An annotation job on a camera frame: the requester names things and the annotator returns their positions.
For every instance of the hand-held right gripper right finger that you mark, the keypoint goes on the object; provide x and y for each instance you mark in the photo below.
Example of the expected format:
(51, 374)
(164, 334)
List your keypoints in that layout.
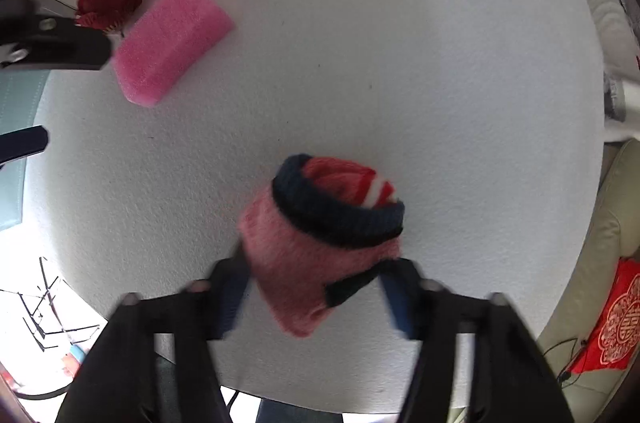
(400, 303)

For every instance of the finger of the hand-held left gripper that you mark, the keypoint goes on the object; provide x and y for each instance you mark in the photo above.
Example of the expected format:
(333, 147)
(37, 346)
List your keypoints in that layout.
(25, 143)
(65, 45)

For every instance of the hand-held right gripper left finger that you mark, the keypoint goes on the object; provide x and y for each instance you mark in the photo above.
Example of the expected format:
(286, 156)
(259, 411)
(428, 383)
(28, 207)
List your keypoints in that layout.
(230, 298)

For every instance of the large grey-green box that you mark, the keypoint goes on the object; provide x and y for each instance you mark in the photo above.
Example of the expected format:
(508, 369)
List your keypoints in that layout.
(15, 103)

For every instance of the pink and navy sock roll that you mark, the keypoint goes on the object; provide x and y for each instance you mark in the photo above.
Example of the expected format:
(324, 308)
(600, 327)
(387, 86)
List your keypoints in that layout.
(300, 263)

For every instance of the red artificial rose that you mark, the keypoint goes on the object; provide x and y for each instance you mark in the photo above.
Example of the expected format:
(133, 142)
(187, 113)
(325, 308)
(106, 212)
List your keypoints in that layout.
(107, 0)

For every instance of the pink sponge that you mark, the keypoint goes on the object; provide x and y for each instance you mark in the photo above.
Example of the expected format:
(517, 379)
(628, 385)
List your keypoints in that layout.
(170, 43)

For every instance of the person's blue jeans leg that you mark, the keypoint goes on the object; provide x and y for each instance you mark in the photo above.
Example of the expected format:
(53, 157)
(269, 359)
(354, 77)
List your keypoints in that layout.
(295, 413)

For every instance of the black metal stand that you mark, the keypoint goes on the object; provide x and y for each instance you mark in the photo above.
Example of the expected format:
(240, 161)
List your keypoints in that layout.
(37, 310)

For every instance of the red patterned cushion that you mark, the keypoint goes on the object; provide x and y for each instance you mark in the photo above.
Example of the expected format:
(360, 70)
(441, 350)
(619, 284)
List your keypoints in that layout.
(615, 328)

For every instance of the beige sofa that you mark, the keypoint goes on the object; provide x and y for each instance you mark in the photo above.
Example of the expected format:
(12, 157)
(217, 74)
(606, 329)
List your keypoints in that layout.
(615, 213)

